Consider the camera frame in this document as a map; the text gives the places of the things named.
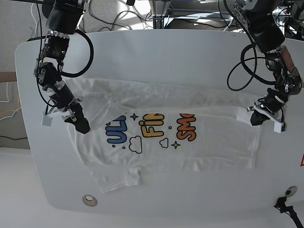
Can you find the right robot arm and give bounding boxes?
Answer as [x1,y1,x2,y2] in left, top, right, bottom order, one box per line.
[34,0,94,134]

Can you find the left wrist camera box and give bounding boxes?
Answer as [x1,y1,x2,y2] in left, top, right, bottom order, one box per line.
[274,122,285,133]

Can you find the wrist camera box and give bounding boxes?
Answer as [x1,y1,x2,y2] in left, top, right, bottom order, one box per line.
[41,114,53,127]
[274,122,285,133]

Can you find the metal table post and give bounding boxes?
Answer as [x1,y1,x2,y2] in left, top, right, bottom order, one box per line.
[149,0,171,29]

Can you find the round table grommet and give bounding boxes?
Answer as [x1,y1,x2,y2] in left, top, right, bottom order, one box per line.
[82,195,98,207]

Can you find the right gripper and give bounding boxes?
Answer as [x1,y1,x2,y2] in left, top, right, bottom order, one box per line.
[43,82,90,134]

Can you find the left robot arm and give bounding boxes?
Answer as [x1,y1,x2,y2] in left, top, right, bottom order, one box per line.
[235,0,304,126]

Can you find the red warning sticker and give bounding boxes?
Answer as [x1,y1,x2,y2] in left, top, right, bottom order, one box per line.
[300,154,304,167]

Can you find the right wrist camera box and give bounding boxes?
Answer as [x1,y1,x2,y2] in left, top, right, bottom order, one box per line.
[41,114,53,127]

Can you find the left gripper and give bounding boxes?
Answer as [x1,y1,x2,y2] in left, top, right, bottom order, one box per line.
[247,88,288,126]

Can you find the white printed T-shirt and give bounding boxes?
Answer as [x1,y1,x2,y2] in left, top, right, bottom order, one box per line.
[66,78,261,193]

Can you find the black clamp with cable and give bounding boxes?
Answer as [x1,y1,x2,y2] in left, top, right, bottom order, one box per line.
[274,186,303,228]

